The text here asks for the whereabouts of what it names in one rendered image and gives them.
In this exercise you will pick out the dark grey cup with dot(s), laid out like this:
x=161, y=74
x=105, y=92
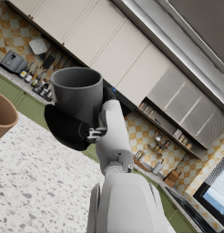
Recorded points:
x=77, y=97

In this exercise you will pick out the brown cup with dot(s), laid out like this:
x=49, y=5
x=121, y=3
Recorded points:
x=4, y=118

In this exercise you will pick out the wooden knife block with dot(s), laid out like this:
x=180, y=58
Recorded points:
x=172, y=178

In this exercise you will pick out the cream upper kitchen cabinets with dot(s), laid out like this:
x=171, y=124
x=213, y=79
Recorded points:
x=117, y=51

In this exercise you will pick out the green base cabinets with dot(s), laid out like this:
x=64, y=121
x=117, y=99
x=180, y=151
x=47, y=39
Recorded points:
x=28, y=106

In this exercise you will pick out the dark bottle with pale label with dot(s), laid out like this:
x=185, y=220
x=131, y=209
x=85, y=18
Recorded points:
x=36, y=82
x=29, y=77
x=24, y=72

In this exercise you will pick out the black hanging spatula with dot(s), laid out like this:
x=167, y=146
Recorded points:
x=48, y=61

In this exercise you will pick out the black cooktop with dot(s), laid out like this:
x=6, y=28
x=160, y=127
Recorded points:
x=192, y=212

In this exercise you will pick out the black framed window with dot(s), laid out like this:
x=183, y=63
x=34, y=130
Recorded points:
x=215, y=194

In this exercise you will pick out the grey hanging cutting board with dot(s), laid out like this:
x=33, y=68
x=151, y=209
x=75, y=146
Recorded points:
x=38, y=46

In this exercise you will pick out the dark grey toaster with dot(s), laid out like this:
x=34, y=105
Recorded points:
x=13, y=62

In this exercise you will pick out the wall shelf with jars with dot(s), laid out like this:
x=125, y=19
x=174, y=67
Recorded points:
x=165, y=133

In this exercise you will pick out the grey slatted wall cabinets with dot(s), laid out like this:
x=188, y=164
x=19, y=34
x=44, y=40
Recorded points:
x=189, y=106

